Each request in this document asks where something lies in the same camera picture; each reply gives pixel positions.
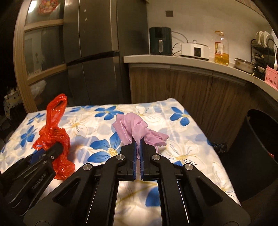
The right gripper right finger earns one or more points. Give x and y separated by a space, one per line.
187 196

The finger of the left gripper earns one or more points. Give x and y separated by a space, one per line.
48 155
17 168

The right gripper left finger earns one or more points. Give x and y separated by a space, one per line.
88 196

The red plastic bag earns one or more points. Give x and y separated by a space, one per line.
52 133

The small purple glove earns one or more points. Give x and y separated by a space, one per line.
131 126

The black trash bin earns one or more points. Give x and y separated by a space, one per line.
251 161

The floral blue white tablecloth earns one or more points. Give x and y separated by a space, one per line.
94 134

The wooden lower cabinets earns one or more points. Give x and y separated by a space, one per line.
217 102

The wooden glass door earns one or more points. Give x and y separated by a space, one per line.
38 53

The dark steel refrigerator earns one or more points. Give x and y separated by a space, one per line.
97 35

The stainless steel bowl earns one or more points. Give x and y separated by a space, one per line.
244 65

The cooking oil bottle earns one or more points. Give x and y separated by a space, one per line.
221 49

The white slow cooker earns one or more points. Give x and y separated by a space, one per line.
195 50

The pink utensil holder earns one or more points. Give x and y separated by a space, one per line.
271 77

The black dish rack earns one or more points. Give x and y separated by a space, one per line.
263 52

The black air fryer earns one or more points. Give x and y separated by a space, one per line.
160 41

